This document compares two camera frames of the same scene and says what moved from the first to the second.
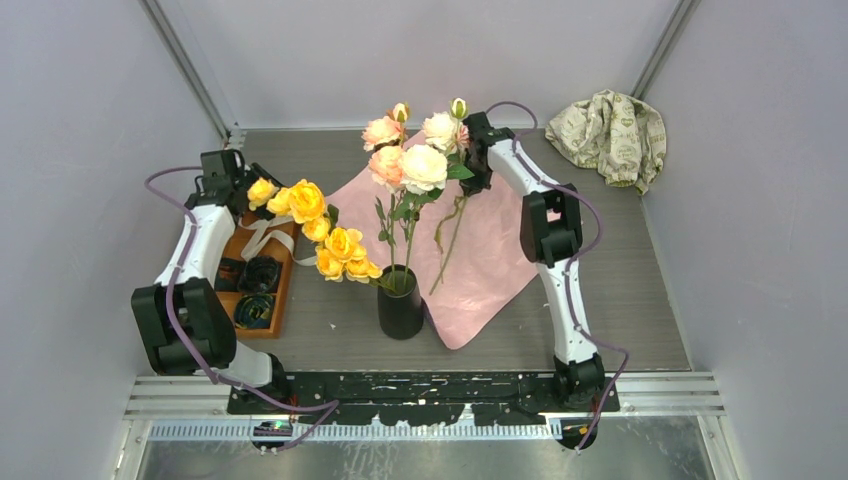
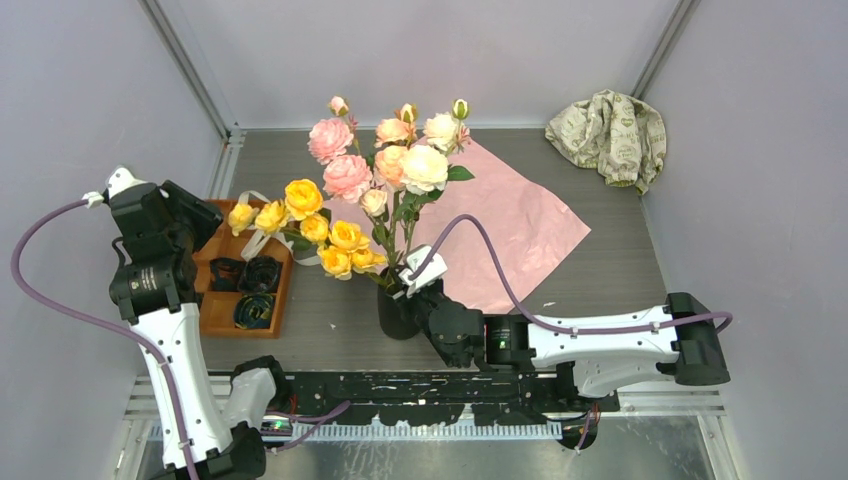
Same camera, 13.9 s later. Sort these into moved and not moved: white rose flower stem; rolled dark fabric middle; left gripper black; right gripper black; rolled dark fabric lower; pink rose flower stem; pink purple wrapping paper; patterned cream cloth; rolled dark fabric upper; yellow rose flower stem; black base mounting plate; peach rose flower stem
Moved: pink rose flower stem; peach rose flower stem; right gripper black; left gripper black; yellow rose flower stem
Not moved: rolled dark fabric upper; pink purple wrapping paper; black base mounting plate; rolled dark fabric middle; patterned cream cloth; rolled dark fabric lower; white rose flower stem
